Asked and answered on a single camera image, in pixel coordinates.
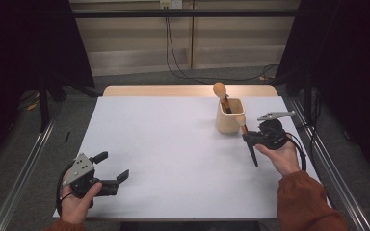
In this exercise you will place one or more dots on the person's right hand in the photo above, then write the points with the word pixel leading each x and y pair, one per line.
pixel 284 160

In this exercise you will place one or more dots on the white table sheet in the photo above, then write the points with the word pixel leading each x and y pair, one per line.
pixel 173 160

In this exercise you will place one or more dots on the large makeup brush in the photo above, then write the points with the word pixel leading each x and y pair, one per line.
pixel 219 89

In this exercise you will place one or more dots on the light wooden table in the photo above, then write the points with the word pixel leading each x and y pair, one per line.
pixel 173 90

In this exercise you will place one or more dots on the person's left hand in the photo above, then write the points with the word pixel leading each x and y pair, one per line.
pixel 75 208

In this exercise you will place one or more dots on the black curtain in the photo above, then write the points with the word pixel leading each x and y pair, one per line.
pixel 19 48
pixel 350 64

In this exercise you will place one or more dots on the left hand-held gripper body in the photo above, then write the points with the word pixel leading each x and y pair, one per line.
pixel 78 171

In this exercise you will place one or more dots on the metal floor rail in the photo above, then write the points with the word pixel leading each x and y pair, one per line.
pixel 22 179
pixel 334 179

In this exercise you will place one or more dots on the black metal stand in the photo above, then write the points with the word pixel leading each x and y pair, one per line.
pixel 308 96
pixel 44 106

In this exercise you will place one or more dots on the white wall socket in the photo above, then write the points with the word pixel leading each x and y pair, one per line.
pixel 171 4

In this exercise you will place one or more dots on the cream square ceramic cup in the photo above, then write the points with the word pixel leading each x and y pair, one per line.
pixel 226 125

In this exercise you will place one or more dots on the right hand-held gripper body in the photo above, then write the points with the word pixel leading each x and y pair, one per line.
pixel 273 134

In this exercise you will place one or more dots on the small makeup brush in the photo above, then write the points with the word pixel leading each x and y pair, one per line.
pixel 240 121

